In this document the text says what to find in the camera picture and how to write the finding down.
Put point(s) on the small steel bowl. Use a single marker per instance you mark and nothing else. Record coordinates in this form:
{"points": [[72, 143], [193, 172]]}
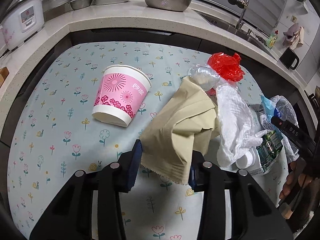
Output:
{"points": [[80, 4]]}

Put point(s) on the hanging dish cloths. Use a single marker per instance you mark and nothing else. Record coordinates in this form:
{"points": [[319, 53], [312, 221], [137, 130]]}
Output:
{"points": [[294, 37]]}

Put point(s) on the red plastic bag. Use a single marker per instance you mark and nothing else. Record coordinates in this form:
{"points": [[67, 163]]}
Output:
{"points": [[228, 67]]}

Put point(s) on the trash bin with clear liner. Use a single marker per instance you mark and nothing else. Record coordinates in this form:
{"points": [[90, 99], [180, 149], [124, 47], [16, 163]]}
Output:
{"points": [[287, 113]]}

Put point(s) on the stainless steel sink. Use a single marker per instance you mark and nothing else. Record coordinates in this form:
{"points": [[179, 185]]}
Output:
{"points": [[248, 36]]}

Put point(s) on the white plastic bag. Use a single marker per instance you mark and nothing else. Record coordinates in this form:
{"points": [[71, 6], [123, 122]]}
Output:
{"points": [[237, 133]]}

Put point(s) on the floral tablecloth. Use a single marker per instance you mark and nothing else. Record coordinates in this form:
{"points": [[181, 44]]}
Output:
{"points": [[57, 135]]}

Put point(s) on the chrome faucet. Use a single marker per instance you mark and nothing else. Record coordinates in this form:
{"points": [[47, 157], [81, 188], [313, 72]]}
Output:
{"points": [[243, 5]]}

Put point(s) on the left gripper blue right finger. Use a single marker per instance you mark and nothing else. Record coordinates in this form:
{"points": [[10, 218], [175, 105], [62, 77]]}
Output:
{"points": [[192, 181]]}

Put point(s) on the green printed wrapper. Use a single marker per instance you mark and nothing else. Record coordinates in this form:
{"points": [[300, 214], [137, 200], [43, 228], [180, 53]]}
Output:
{"points": [[266, 154]]}

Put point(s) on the blue and white wrapper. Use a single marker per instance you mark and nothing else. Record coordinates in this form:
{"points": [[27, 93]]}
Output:
{"points": [[267, 110]]}

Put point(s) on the pink paper cup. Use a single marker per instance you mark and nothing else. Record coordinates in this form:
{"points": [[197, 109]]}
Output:
{"points": [[120, 94]]}

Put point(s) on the dark scouring pad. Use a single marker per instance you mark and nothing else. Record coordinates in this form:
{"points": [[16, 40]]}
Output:
{"points": [[260, 39]]}

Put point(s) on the person's right hand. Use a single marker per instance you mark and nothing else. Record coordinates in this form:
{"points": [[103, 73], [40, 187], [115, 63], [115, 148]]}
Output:
{"points": [[293, 177]]}

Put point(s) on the stacked steel pots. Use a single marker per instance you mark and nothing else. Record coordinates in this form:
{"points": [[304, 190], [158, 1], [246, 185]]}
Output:
{"points": [[54, 8]]}

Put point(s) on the white rice cooker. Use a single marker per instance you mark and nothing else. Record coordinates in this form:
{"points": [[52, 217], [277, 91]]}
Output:
{"points": [[23, 19]]}

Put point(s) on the black electric kettle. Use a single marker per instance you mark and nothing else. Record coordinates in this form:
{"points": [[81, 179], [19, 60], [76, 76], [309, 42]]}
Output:
{"points": [[289, 59]]}

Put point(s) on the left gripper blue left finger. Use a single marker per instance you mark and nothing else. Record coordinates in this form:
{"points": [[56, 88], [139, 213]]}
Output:
{"points": [[135, 160]]}

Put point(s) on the green dish soap bottle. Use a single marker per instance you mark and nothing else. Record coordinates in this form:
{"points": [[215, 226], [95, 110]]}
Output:
{"points": [[272, 39]]}

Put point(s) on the beige paper napkin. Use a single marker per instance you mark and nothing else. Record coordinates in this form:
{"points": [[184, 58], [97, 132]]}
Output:
{"points": [[185, 124]]}

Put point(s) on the clear plastic bag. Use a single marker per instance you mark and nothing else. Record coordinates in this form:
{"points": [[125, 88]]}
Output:
{"points": [[204, 76]]}

